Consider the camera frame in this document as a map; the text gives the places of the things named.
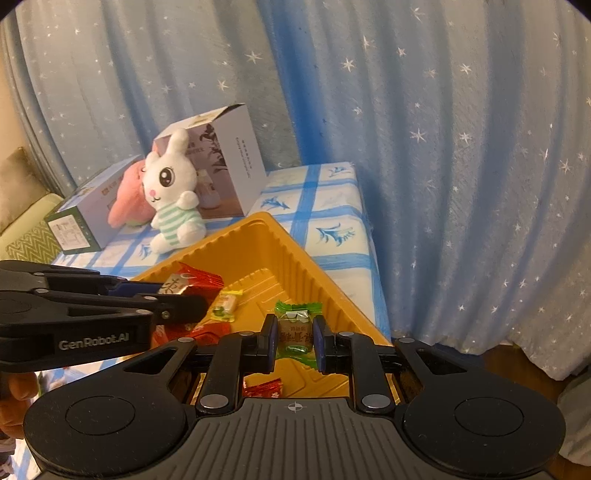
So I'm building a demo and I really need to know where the green white cardboard box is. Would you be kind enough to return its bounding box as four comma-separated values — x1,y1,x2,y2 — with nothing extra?
44,154,146,256

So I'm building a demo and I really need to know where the red snack packet beige label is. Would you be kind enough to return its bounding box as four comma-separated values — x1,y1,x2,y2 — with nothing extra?
159,261,225,301

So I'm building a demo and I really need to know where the white bunny plush toy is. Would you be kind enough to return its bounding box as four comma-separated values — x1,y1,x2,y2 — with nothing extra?
141,128,206,254

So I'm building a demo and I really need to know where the yellow plastic tray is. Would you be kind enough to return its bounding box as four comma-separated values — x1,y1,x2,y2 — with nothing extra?
129,211,407,402

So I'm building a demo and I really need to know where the yellow green candy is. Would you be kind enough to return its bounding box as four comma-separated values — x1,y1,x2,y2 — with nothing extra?
210,290,245,321

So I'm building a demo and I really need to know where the plain red snack packet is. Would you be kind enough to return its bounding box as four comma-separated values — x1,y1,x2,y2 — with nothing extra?
152,320,232,352

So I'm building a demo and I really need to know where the white plant print box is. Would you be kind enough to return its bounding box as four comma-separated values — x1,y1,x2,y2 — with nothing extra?
152,104,267,219

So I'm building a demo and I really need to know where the person's left hand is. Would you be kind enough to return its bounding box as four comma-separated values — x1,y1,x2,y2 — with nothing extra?
0,372,41,435

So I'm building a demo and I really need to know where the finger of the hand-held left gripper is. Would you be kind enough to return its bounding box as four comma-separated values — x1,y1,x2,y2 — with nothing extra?
0,294,207,326
0,261,162,297

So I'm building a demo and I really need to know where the green chevron cushion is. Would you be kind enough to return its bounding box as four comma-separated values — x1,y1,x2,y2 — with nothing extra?
4,220,63,266

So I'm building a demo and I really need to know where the tan cushion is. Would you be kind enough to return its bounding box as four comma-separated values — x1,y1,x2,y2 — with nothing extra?
0,147,47,232

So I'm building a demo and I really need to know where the pink plush toy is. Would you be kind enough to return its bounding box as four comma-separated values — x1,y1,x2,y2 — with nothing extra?
107,159,155,228

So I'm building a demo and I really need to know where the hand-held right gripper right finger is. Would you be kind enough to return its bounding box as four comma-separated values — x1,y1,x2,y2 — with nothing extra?
314,318,504,416

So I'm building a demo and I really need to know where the blue checked tablecloth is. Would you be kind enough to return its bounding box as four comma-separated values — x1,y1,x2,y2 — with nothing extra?
48,161,391,333

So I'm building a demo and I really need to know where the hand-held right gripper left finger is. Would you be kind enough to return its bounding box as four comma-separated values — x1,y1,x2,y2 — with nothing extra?
88,315,279,416

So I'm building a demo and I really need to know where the blue star curtain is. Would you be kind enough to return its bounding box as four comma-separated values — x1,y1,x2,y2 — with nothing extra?
0,0,591,384

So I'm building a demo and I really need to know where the light green sofa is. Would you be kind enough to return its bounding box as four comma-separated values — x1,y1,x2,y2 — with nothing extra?
0,191,65,264

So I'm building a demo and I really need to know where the small red candy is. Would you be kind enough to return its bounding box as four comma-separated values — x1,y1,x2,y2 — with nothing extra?
242,377,283,398

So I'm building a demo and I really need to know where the brown candy green wrapper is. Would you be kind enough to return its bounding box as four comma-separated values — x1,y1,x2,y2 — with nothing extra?
274,300,324,370

